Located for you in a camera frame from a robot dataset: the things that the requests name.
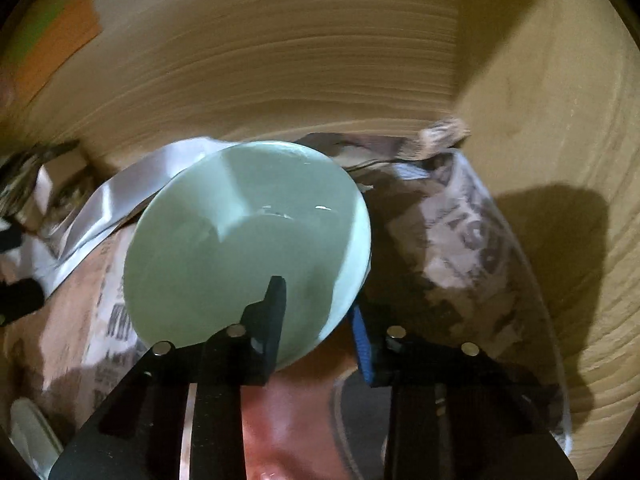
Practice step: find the white paper strip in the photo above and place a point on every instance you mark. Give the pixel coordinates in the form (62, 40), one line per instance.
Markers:
(100, 210)

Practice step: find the mint green bowl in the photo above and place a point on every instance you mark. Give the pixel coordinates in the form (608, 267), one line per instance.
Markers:
(240, 240)

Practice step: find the green paper note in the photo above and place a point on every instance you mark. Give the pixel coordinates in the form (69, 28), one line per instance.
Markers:
(35, 30)

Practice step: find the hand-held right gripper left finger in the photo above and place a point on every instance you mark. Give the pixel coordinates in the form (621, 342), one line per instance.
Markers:
(274, 320)

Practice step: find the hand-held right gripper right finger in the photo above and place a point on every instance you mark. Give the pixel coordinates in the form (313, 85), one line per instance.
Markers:
(362, 350)

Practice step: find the orange paper note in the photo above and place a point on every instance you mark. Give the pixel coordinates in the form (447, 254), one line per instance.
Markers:
(60, 45)

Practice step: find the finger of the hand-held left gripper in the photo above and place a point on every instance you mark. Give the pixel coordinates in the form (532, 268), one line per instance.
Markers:
(20, 300)
(9, 239)

